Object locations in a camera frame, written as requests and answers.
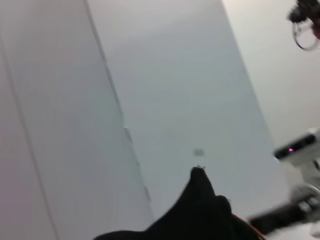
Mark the black handheld control device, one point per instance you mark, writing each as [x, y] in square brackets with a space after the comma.
[300, 11]

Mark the small grey wall plate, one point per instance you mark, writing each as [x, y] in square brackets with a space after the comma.
[199, 152]

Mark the white camera with dark front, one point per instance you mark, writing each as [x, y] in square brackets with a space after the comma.
[295, 150]

